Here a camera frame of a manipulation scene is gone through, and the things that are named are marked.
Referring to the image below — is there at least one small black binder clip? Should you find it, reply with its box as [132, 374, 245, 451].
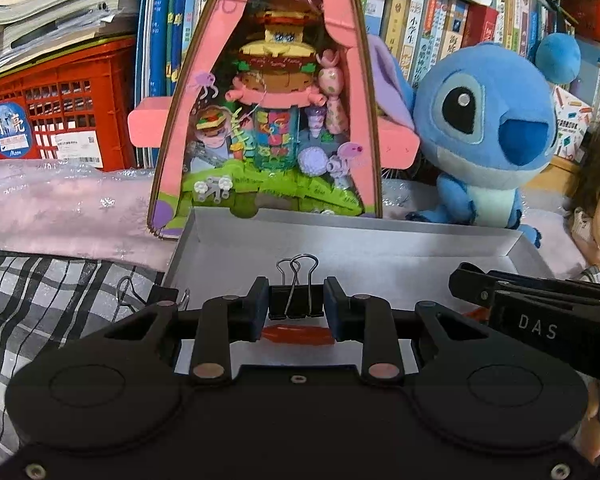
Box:
[117, 276, 191, 311]

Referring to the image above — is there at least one person's right hand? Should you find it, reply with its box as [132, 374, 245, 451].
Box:
[574, 402, 600, 466]

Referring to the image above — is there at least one pink bubble wrap sheet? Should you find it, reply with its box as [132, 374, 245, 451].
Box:
[0, 160, 588, 273]

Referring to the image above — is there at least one colourful printed carton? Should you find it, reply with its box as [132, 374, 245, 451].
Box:
[550, 85, 595, 161]

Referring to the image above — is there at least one blue alien plush toy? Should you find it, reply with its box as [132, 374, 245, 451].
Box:
[367, 35, 558, 251]

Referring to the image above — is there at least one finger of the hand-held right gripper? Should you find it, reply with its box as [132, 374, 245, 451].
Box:
[449, 262, 600, 306]

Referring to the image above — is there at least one wooden drawer box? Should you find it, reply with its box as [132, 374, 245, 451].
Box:
[547, 155, 587, 198]

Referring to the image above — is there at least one white cardboard box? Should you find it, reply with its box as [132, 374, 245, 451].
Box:
[162, 206, 556, 376]

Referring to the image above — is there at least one black white plaid cloth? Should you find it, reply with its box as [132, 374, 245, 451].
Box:
[0, 247, 167, 461]

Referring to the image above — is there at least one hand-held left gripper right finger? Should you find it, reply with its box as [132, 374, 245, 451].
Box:
[324, 276, 491, 386]

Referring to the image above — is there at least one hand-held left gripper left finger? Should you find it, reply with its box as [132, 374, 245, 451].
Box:
[100, 276, 271, 386]

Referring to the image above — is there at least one stack of worn books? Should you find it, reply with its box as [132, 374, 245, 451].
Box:
[0, 0, 146, 81]

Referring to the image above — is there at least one red plastic crate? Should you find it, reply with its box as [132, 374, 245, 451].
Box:
[0, 37, 138, 172]

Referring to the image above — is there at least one row of thin blue books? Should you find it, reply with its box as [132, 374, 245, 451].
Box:
[137, 0, 226, 98]

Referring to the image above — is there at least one red pen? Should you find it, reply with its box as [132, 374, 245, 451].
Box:
[262, 325, 334, 347]

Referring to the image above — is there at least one row of tall leaning books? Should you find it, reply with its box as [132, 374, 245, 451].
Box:
[447, 0, 571, 63]

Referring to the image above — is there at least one row of small upright books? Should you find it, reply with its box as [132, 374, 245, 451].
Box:
[355, 0, 501, 92]

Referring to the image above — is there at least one pink triangular diorama box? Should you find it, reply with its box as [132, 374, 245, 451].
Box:
[127, 0, 422, 241]

